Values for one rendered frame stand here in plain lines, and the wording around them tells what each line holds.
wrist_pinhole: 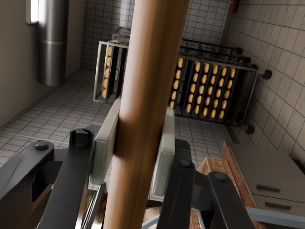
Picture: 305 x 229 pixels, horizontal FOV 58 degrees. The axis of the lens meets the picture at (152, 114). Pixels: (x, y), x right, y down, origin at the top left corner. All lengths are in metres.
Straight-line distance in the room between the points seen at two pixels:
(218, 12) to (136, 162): 5.09
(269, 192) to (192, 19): 3.94
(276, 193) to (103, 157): 1.63
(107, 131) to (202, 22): 5.07
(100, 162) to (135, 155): 0.03
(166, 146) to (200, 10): 5.06
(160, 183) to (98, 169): 0.04
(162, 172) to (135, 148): 0.03
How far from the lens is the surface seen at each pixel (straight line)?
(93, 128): 0.18
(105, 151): 0.15
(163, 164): 0.15
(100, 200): 1.94
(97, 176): 0.16
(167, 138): 0.16
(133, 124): 0.17
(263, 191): 1.71
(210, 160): 1.93
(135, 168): 0.18
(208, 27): 5.23
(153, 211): 2.15
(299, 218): 1.54
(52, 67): 3.39
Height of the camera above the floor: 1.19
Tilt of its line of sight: 1 degrees down
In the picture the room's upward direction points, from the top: 80 degrees counter-clockwise
